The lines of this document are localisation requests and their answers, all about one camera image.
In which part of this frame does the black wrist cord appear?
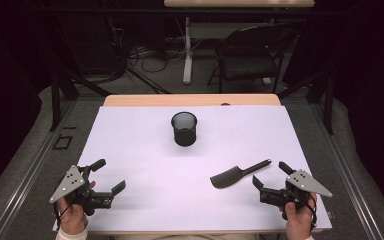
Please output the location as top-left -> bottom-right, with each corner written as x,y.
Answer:
53,202 -> 73,232
307,196 -> 318,232

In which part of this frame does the white board sheet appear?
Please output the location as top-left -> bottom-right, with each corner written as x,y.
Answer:
53,105 -> 333,233

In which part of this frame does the beige desk with white leg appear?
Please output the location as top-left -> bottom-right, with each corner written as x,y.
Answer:
164,0 -> 315,85

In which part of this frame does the aluminium floor rail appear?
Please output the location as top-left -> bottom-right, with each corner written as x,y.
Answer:
0,99 -> 78,240
311,101 -> 384,240

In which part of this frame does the person's right hand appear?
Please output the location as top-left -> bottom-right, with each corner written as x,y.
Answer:
278,193 -> 318,240

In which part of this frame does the black folding chair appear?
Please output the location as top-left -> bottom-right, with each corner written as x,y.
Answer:
208,25 -> 298,94

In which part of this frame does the dark brown spatula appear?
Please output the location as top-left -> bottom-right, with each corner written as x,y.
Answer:
209,158 -> 273,190

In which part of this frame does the wooden table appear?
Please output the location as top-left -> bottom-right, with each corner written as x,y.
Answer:
103,93 -> 282,108

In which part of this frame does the black mesh cup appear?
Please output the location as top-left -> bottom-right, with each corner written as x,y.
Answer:
170,111 -> 198,148

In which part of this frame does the black metal stand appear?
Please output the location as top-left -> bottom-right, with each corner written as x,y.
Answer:
49,66 -> 111,132
278,71 -> 334,135

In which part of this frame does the bundle of floor cables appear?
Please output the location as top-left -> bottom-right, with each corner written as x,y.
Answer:
126,43 -> 188,74

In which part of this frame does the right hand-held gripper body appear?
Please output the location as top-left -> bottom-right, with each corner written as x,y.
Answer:
259,169 -> 334,209

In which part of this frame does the person's left hand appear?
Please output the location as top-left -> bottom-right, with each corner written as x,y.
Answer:
57,199 -> 89,236

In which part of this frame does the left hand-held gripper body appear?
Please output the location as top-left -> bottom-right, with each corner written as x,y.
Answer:
49,164 -> 116,217

